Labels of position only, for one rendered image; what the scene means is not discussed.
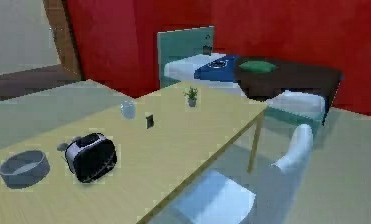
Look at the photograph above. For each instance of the grey round bowl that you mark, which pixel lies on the grey round bowl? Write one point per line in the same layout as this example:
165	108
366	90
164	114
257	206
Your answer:
23	169

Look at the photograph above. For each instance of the small green potted plant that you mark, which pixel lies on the small green potted plant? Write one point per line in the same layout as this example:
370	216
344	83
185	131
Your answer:
192	96

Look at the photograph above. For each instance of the small black square object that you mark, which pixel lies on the small black square object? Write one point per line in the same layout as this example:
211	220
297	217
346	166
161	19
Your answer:
149	121

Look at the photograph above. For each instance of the light wooden table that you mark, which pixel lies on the light wooden table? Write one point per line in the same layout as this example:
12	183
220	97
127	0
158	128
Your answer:
166	156

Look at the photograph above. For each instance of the silver round object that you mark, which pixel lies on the silver round object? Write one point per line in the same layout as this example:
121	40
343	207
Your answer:
218	63

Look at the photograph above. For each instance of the teal bed with white mattress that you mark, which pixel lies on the teal bed with white mattress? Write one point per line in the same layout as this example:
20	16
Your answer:
183	50

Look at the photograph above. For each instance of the dark potted plant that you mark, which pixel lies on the dark potted plant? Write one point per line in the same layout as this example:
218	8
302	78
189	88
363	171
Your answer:
207	47

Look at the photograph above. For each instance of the green pillow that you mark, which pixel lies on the green pillow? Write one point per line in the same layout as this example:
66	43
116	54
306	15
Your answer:
257	66

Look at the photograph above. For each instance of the white chair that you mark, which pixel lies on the white chair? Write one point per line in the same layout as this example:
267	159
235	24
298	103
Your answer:
256	186

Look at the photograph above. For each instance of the black and silver toaster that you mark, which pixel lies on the black and silver toaster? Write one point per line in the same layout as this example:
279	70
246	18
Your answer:
91	157

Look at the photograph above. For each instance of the dark brown blanket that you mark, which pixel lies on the dark brown blanket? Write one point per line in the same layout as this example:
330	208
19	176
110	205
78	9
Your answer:
293	80

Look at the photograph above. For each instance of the brown wooden door frame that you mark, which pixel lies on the brown wooden door frame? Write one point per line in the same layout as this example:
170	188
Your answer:
63	36

